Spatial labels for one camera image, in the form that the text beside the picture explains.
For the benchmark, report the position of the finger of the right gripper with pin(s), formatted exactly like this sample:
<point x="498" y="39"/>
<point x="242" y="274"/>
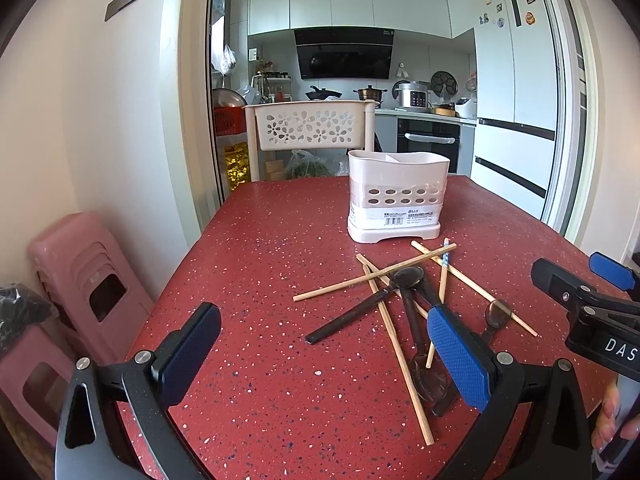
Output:
<point x="615" y="273"/>
<point x="578" y="297"/>

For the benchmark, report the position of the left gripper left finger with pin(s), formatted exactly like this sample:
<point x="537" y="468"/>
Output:
<point x="92" y="441"/>

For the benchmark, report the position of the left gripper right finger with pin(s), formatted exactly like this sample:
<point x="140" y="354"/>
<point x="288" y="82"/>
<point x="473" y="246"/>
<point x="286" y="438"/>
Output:
<point x="555" y="440"/>

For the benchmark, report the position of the small dark spoon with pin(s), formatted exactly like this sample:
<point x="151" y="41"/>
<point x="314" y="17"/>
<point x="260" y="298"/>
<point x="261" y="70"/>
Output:
<point x="496" y="316"/>

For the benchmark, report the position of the plain wooden chopstick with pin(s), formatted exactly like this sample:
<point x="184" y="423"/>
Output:
<point x="375" y="274"/>

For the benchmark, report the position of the blue patterned wooden chopstick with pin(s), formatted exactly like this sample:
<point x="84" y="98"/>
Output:
<point x="442" y="296"/>

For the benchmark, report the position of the black plastic utensil handle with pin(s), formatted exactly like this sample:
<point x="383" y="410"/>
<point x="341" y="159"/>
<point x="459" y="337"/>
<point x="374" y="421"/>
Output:
<point x="435" y="328"/>

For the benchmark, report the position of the thin wooden chopstick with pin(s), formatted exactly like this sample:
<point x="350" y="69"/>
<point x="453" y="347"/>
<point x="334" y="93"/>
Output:
<point x="478" y="289"/>

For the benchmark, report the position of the long wooden chopstick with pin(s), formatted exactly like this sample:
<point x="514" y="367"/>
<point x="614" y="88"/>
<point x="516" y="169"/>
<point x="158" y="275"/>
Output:
<point x="404" y="368"/>

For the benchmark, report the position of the short wooden chopstick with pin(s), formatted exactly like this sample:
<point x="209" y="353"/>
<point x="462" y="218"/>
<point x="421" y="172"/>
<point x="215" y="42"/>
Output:
<point x="386" y="281"/>

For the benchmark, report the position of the person's right hand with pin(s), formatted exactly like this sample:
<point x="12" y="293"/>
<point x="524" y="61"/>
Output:
<point x="604" y="430"/>

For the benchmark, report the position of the pink plastic stool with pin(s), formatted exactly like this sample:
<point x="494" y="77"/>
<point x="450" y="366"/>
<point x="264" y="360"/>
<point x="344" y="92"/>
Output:
<point x="101" y="304"/>

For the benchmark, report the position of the black plastic bag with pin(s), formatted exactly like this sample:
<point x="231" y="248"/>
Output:
<point x="20" y="308"/>

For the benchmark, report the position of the white refrigerator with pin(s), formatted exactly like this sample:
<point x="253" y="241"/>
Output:
<point x="517" y="102"/>

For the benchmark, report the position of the pink utensil holder caddy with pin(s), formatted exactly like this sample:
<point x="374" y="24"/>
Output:
<point x="395" y="195"/>

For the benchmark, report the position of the black built-in oven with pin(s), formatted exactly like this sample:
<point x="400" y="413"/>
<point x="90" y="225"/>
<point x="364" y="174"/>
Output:
<point x="441" y="138"/>

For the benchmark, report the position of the silver rice cooker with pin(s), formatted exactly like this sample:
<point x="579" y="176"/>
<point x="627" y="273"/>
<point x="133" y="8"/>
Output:
<point x="412" y="95"/>

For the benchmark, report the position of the steel cooking pot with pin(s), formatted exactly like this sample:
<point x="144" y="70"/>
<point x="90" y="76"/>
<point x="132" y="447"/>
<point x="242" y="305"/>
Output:
<point x="370" y="94"/>

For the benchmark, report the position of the black wok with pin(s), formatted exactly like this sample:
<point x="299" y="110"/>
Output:
<point x="322" y="94"/>

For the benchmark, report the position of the pink flower-pattern basket cart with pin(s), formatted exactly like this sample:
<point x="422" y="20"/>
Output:
<point x="308" y="125"/>

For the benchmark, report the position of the black range hood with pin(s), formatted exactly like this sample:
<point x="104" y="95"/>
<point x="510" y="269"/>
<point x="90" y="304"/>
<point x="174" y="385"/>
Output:
<point x="344" y="52"/>

